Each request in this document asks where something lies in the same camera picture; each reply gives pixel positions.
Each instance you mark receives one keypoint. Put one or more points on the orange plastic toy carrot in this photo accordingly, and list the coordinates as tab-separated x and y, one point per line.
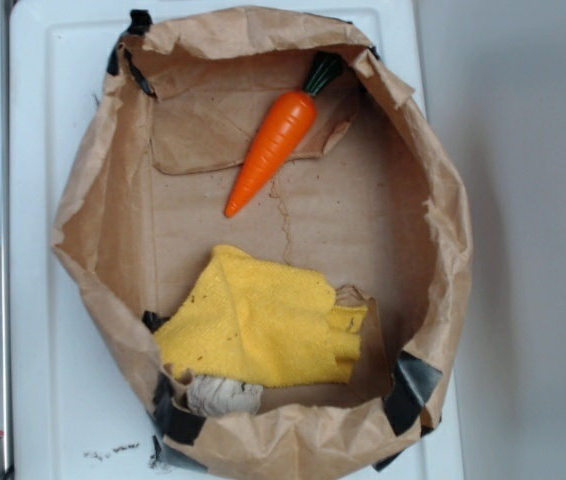
285	125

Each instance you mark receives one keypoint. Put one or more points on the brown paper bag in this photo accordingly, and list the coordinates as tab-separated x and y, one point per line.
371	199

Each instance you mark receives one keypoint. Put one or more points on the yellow cloth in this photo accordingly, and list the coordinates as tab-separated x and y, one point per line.
264	323

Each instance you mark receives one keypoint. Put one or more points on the grey crumpled object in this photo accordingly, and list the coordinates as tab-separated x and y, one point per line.
210	396

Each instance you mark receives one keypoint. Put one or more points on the white tray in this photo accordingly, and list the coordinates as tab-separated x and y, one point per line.
74	416

